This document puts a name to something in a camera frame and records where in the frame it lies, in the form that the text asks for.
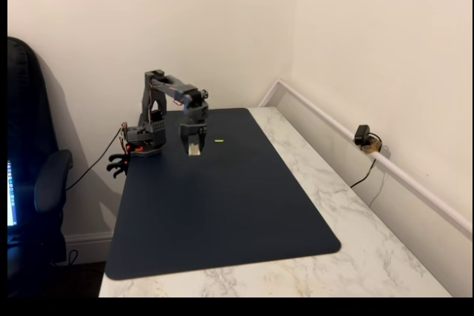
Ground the black webcam cable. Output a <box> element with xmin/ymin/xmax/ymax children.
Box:
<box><xmin>350</xmin><ymin>132</ymin><xmax>383</xmax><ymax>189</ymax></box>

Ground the black floor cable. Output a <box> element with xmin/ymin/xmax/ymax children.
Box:
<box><xmin>51</xmin><ymin>249</ymin><xmax>79</xmax><ymax>267</ymax></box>

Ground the black table clamp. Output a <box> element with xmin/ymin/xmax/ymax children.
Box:
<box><xmin>106</xmin><ymin>152</ymin><xmax>130</xmax><ymax>179</ymax></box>

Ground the laptop with lit screen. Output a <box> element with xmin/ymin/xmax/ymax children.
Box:
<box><xmin>7</xmin><ymin>160</ymin><xmax>19</xmax><ymax>227</ymax></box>

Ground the dark blue desk mat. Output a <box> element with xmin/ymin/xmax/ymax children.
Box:
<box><xmin>104</xmin><ymin>107</ymin><xmax>341</xmax><ymax>280</ymax></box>

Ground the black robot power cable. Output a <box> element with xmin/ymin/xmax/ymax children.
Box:
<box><xmin>65</xmin><ymin>128</ymin><xmax>123</xmax><ymax>191</ymax></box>

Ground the black webcam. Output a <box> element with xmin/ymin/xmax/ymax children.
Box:
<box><xmin>354</xmin><ymin>124</ymin><xmax>370</xmax><ymax>146</ymax></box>

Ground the brown webcam mount block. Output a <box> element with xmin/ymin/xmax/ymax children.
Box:
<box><xmin>361</xmin><ymin>138</ymin><xmax>383</xmax><ymax>155</ymax></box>

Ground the white wall rail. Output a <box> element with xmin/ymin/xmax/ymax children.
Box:
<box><xmin>258</xmin><ymin>78</ymin><xmax>473</xmax><ymax>238</ymax></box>

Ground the white baseboard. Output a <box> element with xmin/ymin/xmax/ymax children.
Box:
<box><xmin>64</xmin><ymin>231</ymin><xmax>114</xmax><ymax>266</ymax></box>

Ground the black office chair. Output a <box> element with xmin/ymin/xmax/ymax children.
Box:
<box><xmin>7</xmin><ymin>36</ymin><xmax>74</xmax><ymax>297</ymax></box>

